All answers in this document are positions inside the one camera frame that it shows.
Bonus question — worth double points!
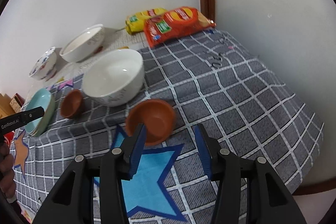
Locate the yellow chip bag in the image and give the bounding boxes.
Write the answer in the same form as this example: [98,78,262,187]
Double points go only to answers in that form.
[125,8,167,35]

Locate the brown wooden baseboard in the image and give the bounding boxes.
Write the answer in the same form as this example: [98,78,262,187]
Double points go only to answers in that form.
[293,177,334,196]

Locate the wooden side table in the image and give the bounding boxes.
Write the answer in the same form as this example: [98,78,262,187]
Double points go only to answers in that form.
[0,93,12,119]

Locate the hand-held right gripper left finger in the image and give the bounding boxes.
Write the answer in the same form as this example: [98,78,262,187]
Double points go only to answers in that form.
[33,123,147,224]

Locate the blue patterned footed bowl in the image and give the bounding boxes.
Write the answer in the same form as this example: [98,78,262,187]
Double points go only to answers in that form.
[28,47,57,81]

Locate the person's left hand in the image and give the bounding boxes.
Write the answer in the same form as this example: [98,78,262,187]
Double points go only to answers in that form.
[0,144,15,202]

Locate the white bowl with grey pattern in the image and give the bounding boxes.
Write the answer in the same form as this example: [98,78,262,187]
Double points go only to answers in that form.
[82,49,145,107]

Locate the grey checked tablecloth with stars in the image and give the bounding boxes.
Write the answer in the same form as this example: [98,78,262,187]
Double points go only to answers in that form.
[12,30,324,224]

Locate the teal plate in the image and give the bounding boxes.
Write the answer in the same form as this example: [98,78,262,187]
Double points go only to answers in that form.
[25,89,52,135]

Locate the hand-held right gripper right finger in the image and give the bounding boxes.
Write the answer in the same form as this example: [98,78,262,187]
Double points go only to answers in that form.
[194,123,298,224]

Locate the large white printed bowl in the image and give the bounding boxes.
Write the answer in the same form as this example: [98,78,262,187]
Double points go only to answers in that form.
[59,24,105,63]

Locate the small brown bowl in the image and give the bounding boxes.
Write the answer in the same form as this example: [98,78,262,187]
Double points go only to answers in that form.
[125,99,176,146]
[60,89,85,119]

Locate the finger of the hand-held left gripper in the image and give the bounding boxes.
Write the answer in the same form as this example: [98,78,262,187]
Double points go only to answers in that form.
[19,106,45,123]

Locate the patterned book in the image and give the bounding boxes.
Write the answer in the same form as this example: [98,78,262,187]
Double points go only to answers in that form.
[10,93,25,112]

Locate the red chip bag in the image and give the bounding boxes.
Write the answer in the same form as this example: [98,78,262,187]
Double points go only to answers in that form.
[143,6,216,48]

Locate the green plate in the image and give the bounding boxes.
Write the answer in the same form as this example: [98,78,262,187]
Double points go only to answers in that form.
[31,94,56,137]

